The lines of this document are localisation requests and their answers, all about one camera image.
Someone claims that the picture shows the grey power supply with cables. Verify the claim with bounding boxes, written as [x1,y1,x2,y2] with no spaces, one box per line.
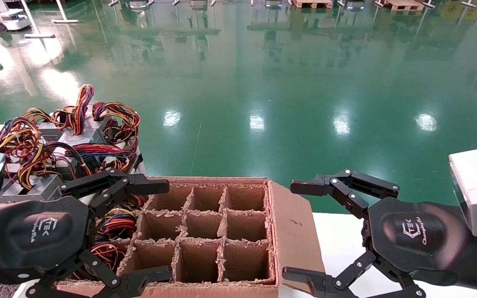
[0,108,64,174]
[72,241,128,283]

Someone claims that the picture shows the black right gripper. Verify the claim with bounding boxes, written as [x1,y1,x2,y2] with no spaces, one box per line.
[282,168,469,298]

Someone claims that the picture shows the power supply with orange bundle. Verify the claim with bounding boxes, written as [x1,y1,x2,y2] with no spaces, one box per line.
[50,84,111,145]

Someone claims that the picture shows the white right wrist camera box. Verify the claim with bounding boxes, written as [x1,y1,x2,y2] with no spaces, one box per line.
[448,147,477,237]

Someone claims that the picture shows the power supply with coloured cables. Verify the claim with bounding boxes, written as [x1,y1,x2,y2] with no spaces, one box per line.
[126,194,149,209]
[95,208,138,241]

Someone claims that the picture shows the wooden pallet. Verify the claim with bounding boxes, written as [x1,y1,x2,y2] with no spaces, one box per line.
[291,0,333,9]
[381,0,425,12]

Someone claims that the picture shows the brown cardboard box with dividers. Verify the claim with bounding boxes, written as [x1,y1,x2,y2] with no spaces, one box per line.
[55,176,326,298]

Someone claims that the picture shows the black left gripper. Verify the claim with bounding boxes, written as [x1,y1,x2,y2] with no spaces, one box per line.
[0,169,173,298]

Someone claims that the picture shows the power supply with black vent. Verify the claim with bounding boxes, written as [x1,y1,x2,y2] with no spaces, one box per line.
[67,101,144,183]

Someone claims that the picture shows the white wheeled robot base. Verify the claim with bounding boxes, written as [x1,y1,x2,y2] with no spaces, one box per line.
[0,0,32,32]

